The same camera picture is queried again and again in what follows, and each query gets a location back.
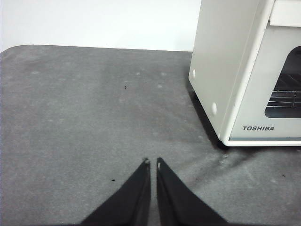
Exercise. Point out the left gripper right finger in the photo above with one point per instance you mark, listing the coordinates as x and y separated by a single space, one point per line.
176 204

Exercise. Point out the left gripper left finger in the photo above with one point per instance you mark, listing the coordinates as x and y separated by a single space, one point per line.
131 204

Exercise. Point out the white Toshiba toaster oven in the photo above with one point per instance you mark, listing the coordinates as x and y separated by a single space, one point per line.
223 58

